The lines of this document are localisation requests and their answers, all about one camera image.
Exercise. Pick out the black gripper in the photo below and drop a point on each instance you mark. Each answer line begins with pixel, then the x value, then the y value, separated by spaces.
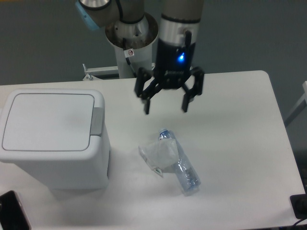
pixel 172 70

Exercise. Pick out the white push-button trash can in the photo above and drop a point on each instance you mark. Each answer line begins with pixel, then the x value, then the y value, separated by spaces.
pixel 58 136

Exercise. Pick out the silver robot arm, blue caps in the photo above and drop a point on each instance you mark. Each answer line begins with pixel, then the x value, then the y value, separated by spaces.
pixel 178 26

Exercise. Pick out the crumpled clear plastic bag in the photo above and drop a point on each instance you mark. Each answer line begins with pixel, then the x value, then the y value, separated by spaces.
pixel 160 155

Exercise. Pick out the clear plastic water bottle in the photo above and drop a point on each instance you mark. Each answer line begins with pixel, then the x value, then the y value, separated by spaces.
pixel 186 174

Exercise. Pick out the black phone with case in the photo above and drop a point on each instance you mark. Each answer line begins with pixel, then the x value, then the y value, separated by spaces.
pixel 12 214

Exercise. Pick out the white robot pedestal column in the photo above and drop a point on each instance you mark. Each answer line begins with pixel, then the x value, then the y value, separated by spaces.
pixel 133 43

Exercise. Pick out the white metal mounting frame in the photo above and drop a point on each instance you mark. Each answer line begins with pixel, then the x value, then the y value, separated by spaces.
pixel 104 73

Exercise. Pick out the white table leg frame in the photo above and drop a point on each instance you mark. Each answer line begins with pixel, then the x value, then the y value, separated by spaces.
pixel 298 107

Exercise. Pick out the black device with cable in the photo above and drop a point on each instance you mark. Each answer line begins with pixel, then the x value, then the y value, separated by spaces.
pixel 299 205

